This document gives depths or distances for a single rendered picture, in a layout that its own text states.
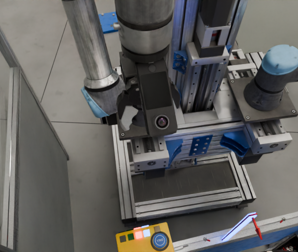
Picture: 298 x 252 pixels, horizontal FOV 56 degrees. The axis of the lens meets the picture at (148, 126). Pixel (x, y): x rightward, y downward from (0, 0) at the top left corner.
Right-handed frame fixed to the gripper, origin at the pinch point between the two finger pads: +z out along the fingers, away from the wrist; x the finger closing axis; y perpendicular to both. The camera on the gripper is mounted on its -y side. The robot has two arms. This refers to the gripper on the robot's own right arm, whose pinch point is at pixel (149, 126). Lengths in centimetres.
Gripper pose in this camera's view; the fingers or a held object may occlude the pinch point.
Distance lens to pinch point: 56.2
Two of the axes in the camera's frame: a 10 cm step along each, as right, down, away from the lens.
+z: 0.0, 5.4, 8.4
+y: -2.3, -8.2, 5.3
